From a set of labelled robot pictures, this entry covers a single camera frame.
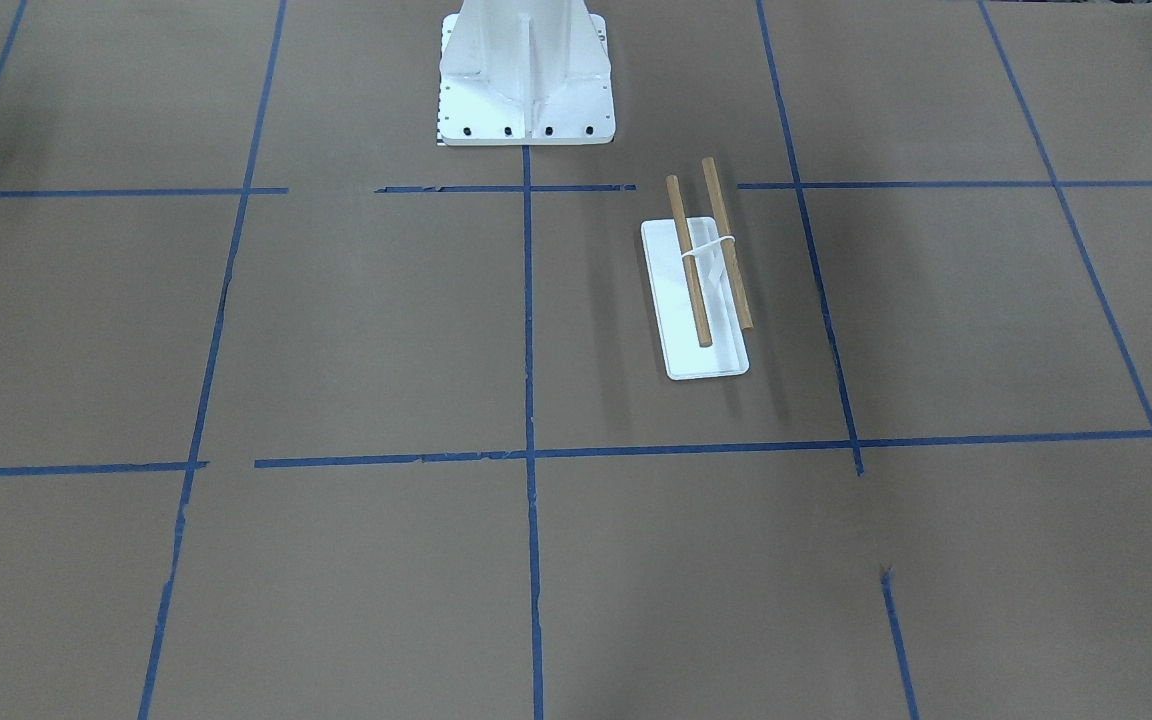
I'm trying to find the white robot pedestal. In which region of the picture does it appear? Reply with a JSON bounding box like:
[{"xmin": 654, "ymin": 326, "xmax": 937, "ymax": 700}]
[{"xmin": 435, "ymin": 1, "xmax": 617, "ymax": 146}]

